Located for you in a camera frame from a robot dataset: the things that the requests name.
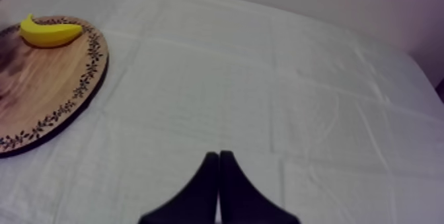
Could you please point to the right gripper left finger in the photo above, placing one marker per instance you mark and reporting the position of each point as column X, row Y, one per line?
column 197, row 199

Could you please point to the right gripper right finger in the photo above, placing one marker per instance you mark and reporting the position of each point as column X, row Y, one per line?
column 243, row 201

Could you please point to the round wooden board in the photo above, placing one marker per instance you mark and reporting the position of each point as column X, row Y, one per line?
column 45, row 86

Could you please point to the yellow toy banana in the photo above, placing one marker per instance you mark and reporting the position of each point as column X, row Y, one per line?
column 48, row 34

